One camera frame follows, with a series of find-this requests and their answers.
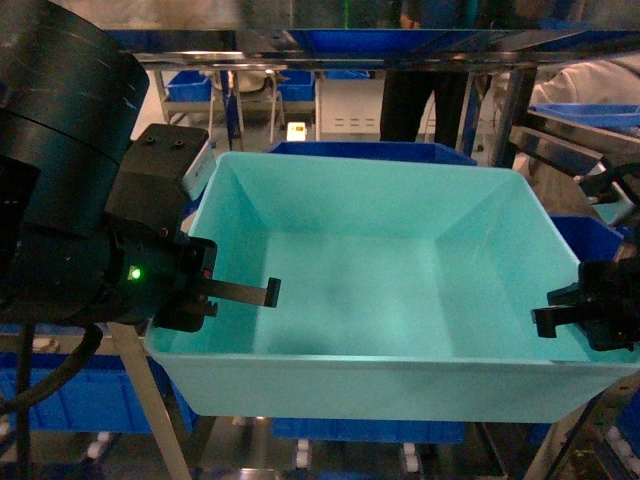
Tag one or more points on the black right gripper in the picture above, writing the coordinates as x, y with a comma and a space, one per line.
603, 304

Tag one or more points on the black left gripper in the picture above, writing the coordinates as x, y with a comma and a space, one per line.
169, 280

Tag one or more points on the turquoise plastic bin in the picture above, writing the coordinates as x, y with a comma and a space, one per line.
406, 294

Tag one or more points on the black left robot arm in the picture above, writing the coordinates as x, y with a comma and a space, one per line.
91, 218

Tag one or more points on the blue bin right shelf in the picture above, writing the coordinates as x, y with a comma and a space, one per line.
590, 239

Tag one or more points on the blue bin below centre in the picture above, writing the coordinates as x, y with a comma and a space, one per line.
376, 431

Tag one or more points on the blue bin behind turquoise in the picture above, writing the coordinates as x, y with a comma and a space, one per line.
431, 153

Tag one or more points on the person in dark trousers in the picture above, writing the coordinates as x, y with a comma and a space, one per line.
406, 93

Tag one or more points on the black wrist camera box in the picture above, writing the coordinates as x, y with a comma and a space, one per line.
164, 169

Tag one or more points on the stainless steel shelf rail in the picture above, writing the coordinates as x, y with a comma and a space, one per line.
486, 51

